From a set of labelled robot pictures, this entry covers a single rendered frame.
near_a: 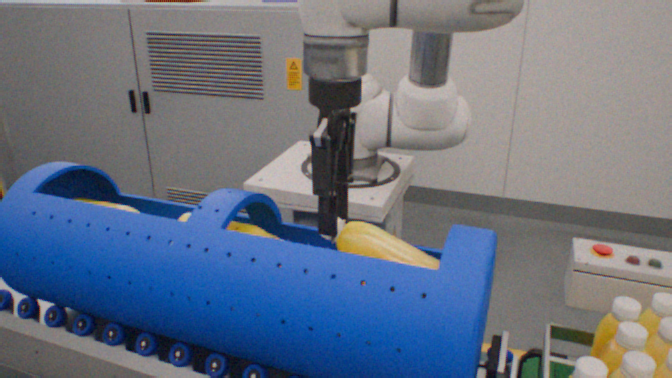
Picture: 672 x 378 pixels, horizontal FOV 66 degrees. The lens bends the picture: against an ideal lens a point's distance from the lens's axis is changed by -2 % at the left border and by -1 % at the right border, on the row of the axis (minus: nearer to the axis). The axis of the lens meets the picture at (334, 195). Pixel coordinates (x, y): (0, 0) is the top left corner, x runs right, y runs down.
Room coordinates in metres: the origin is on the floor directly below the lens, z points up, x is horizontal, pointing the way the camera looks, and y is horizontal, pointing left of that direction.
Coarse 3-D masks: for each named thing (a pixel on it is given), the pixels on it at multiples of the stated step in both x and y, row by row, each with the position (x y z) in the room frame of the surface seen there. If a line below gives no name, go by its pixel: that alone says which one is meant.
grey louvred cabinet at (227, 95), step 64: (0, 0) 3.24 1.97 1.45; (64, 0) 3.24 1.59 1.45; (0, 64) 3.10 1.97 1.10; (64, 64) 2.93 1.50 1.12; (128, 64) 2.78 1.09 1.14; (192, 64) 2.64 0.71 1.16; (256, 64) 2.52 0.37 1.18; (64, 128) 2.96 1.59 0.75; (128, 128) 2.80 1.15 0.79; (192, 128) 2.66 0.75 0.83; (256, 128) 2.53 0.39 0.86; (128, 192) 2.83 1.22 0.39; (192, 192) 2.67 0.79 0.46
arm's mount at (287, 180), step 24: (264, 168) 1.42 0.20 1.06; (288, 168) 1.43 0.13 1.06; (384, 168) 1.44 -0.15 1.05; (408, 168) 1.48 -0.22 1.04; (264, 192) 1.29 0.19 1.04; (288, 192) 1.27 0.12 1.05; (360, 192) 1.27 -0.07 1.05; (384, 192) 1.27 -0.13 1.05; (360, 216) 1.20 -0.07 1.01; (384, 216) 1.21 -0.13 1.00
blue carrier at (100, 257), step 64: (64, 192) 1.00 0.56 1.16; (256, 192) 0.84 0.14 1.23; (0, 256) 0.82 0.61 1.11; (64, 256) 0.77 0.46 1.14; (128, 256) 0.73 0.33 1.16; (192, 256) 0.70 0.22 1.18; (256, 256) 0.68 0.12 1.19; (320, 256) 0.65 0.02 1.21; (448, 256) 0.62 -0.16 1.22; (128, 320) 0.74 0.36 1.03; (192, 320) 0.67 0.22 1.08; (256, 320) 0.63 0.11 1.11; (320, 320) 0.60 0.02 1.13; (384, 320) 0.57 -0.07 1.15; (448, 320) 0.55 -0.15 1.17
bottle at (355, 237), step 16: (352, 224) 0.72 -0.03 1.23; (368, 224) 0.72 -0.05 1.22; (336, 240) 0.72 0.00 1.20; (352, 240) 0.69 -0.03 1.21; (368, 240) 0.69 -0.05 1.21; (384, 240) 0.69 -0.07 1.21; (400, 240) 0.70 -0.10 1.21; (368, 256) 0.68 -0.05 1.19; (384, 256) 0.67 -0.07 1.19; (400, 256) 0.67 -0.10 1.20; (416, 256) 0.68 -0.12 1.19; (432, 256) 0.69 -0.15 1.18
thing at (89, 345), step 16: (0, 320) 0.88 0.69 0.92; (16, 320) 0.87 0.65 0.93; (32, 320) 0.86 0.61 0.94; (48, 336) 0.83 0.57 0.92; (64, 336) 0.82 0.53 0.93; (80, 336) 0.82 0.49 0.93; (96, 336) 0.81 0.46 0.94; (96, 352) 0.79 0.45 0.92; (112, 352) 0.78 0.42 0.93; (128, 352) 0.77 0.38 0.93; (144, 368) 0.75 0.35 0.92; (160, 368) 0.74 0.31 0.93; (176, 368) 0.73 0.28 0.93; (192, 368) 0.72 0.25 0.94
